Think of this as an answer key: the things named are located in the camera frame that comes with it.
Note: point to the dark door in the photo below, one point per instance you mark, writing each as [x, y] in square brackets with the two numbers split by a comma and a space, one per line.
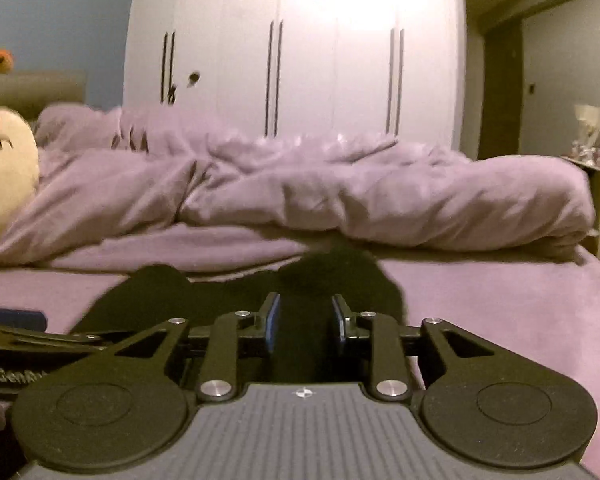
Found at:
[504, 90]

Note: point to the nightstand with items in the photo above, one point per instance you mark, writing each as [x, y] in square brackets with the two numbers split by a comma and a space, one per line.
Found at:
[599, 195]

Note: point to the white wardrobe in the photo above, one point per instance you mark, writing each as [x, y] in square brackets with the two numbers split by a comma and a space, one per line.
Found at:
[305, 50]

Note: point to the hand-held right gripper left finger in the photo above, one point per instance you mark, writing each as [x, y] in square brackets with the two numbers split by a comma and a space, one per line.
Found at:
[274, 322]

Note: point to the bed with purple sheet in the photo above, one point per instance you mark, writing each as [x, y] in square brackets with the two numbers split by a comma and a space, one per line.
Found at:
[510, 305]

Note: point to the black garment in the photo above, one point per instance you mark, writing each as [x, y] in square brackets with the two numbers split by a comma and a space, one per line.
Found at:
[325, 270]

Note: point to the cream plush toy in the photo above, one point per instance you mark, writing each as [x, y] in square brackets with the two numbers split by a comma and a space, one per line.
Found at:
[2, 180]

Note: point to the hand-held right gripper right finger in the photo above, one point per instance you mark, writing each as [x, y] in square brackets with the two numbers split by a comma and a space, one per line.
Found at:
[339, 320]

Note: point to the white wrapped bouquet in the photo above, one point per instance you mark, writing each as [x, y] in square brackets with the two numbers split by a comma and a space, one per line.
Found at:
[591, 130]

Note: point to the purple duvet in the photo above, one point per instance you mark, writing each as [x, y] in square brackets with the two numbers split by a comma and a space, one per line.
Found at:
[330, 195]

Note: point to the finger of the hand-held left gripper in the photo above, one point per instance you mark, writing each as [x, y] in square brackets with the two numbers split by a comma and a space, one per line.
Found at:
[20, 318]

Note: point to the beige headboard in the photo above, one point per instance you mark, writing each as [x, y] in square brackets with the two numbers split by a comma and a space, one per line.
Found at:
[45, 90]

